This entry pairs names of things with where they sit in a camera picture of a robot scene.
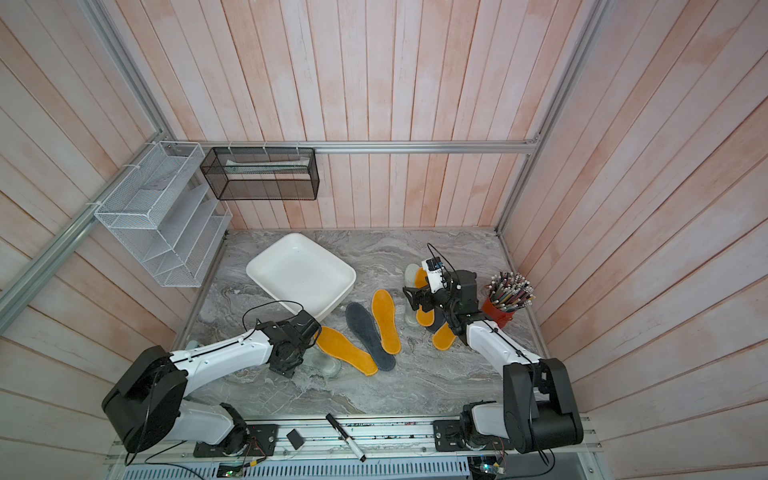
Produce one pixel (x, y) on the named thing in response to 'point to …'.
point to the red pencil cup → (500, 317)
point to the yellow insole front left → (336, 345)
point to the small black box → (295, 439)
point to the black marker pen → (355, 448)
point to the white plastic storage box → (296, 269)
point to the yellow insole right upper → (423, 318)
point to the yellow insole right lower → (444, 337)
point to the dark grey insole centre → (363, 326)
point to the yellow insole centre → (384, 318)
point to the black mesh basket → (262, 173)
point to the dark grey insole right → (439, 320)
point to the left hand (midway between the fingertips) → (301, 355)
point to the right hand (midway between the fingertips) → (417, 281)
